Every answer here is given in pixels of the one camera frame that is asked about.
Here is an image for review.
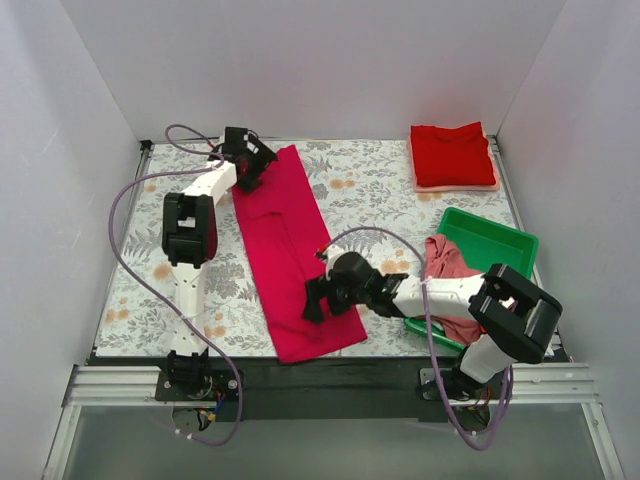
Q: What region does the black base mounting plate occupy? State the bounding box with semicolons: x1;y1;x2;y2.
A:
89;352;571;424

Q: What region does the aluminium frame rail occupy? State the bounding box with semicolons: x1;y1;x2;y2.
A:
44;363;623;479

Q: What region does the dusty pink crumpled t-shirt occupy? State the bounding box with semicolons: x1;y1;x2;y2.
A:
425;234;484;346

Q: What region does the magenta t-shirt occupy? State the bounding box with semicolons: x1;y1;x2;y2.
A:
232;145;367;364

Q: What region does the floral patterned tablecloth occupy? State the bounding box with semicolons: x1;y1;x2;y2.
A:
94;140;516;357

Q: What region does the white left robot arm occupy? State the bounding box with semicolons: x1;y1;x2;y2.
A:
161;127;277;400

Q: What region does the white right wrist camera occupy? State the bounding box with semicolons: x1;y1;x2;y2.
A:
316;244;346;278

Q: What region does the folded pink t-shirt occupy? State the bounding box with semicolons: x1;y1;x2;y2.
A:
408;124;502;194

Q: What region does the green plastic bin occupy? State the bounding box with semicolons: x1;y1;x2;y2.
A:
404;207;538;352

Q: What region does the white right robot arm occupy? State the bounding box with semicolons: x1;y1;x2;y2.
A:
302;247;563;400

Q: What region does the folded red t-shirt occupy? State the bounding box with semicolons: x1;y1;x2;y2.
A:
410;120;497;188

